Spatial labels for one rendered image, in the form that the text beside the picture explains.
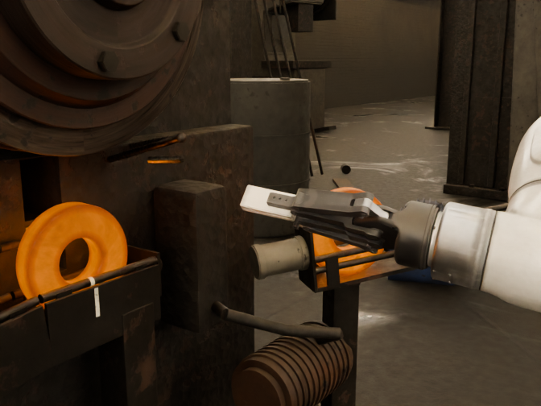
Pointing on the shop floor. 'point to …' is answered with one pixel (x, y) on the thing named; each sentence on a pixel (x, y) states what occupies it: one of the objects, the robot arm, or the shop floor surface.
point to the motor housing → (291, 371)
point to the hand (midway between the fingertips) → (270, 203)
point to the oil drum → (275, 138)
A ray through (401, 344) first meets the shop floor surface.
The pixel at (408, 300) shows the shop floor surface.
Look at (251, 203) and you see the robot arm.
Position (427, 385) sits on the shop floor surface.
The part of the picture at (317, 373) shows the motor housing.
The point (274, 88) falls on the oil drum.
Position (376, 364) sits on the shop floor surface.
